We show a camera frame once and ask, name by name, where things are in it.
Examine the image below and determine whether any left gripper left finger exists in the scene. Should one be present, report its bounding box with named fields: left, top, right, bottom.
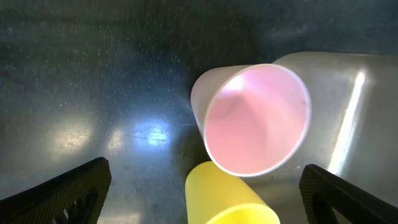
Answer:
left=0, top=157, right=113, bottom=224

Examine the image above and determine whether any steel sink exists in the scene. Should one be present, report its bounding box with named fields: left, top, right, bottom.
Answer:
left=245, top=51, right=398, bottom=224

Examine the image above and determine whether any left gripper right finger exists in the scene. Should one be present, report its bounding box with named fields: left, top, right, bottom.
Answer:
left=298, top=164, right=398, bottom=224

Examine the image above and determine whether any yellow cup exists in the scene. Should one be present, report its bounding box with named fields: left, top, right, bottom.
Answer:
left=185, top=161, right=280, bottom=224

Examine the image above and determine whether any pink cup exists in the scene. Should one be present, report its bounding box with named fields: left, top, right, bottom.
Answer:
left=190, top=63, right=312, bottom=178

